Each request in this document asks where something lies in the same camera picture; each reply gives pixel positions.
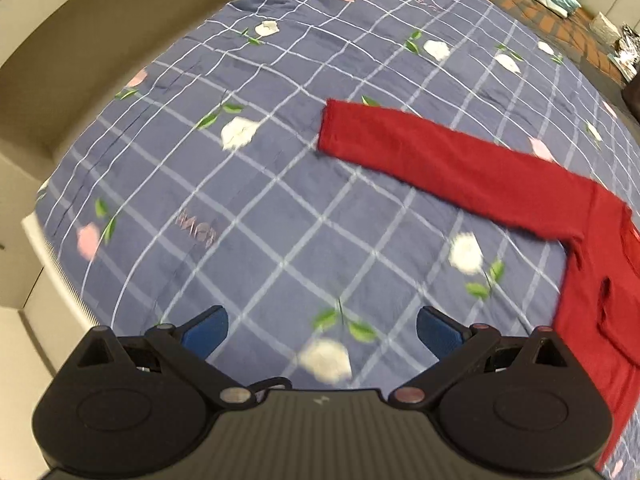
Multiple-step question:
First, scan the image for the red long-sleeve sweater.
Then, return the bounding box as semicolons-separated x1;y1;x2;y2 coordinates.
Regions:
318;100;640;457

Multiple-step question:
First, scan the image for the blue plaid floral quilt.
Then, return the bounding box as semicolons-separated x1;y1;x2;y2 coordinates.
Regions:
36;0;639;393

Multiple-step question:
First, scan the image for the brown patterned bedsheet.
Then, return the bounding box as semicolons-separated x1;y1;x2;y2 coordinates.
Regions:
489;0;626;89

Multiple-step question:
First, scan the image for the crumpled white bag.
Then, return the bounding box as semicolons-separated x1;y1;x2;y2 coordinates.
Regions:
589;13;639;82

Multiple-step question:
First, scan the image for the beige bed frame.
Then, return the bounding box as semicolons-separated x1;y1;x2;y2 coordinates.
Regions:
1;0;230;479

